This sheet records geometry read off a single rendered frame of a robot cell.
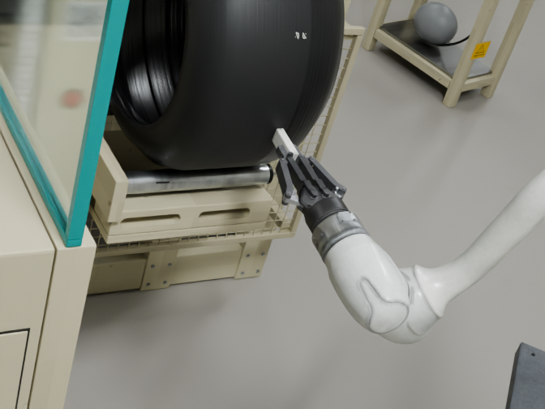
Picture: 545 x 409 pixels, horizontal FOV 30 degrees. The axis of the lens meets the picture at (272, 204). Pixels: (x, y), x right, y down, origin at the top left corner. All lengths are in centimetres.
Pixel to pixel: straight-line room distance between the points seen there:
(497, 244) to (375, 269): 21
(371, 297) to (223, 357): 143
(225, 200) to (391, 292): 57
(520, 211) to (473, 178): 266
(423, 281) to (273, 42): 49
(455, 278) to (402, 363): 147
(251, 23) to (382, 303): 52
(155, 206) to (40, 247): 82
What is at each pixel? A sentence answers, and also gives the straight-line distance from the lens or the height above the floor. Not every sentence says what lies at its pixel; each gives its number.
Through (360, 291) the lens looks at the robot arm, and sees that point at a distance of 162.
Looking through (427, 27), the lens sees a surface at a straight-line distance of 493.
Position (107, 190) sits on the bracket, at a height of 91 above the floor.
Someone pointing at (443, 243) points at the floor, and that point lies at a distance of 382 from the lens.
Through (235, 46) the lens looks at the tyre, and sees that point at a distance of 174.
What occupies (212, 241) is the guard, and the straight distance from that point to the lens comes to 287.
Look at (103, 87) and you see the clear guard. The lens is 108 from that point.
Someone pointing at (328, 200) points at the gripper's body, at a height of 110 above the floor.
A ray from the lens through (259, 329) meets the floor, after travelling 313.
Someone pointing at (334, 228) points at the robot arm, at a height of 109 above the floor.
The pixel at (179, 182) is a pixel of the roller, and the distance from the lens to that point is 201.
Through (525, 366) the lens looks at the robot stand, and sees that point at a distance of 233.
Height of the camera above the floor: 202
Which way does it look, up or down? 33 degrees down
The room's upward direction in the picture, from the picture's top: 18 degrees clockwise
